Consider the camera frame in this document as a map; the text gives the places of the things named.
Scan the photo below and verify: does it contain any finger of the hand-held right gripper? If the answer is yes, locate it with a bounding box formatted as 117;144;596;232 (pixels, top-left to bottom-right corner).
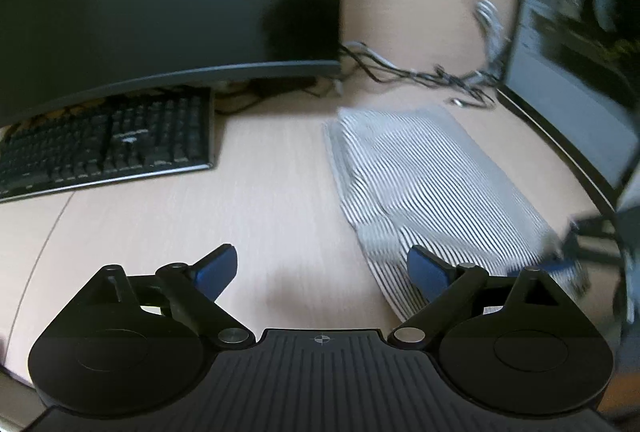
547;237;626;273
569;212;620;238

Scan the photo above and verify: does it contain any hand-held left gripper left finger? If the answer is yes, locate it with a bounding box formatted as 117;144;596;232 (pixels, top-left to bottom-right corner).
82;243;256;350

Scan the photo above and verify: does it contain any black cable bundle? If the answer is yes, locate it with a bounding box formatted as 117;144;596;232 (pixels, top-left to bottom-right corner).
340;41;501;110

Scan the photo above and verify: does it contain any beige striped knit garment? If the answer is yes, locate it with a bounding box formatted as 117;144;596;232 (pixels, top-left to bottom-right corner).
322;106;591;323

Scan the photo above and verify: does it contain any black keyboard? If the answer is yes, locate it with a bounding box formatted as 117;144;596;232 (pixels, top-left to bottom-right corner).
0;84;217;204

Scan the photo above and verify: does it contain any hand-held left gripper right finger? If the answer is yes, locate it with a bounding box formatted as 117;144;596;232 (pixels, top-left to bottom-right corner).
392;246;566;352

